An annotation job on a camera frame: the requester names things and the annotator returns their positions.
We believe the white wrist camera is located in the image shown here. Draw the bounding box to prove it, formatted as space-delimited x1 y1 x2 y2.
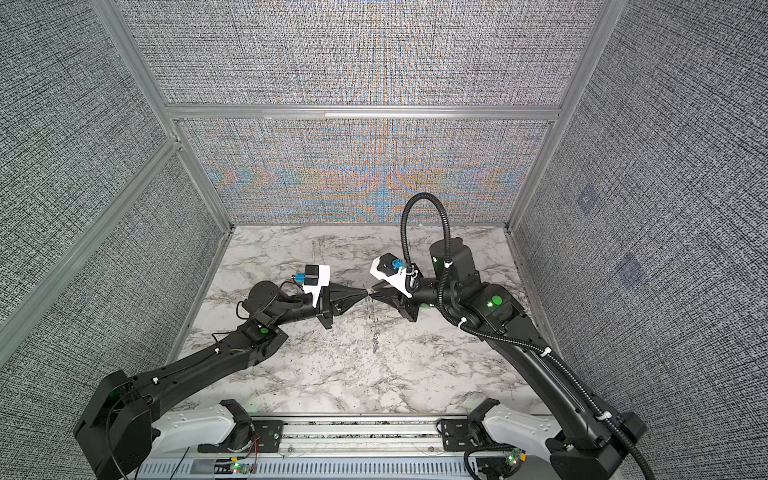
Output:
293 264 330 295
370 253 420 299

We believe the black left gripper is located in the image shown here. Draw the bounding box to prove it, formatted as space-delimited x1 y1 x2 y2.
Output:
273 285 366 333

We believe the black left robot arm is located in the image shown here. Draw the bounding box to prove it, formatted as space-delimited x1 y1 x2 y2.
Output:
73 281 368 479

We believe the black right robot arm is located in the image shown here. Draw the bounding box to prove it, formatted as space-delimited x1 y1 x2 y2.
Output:
370 238 654 479

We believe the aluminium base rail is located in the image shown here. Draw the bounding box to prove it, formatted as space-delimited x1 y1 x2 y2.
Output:
131 414 557 479

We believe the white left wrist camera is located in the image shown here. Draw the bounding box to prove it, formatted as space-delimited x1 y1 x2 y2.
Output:
293 264 330 295

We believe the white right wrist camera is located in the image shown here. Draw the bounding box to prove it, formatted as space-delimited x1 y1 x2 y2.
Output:
370 253 420 299

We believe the aluminium enclosure frame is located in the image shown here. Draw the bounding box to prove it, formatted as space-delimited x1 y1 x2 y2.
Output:
0 0 628 415

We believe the black corrugated cable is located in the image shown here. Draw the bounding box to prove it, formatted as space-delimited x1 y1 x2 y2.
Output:
400 192 658 480

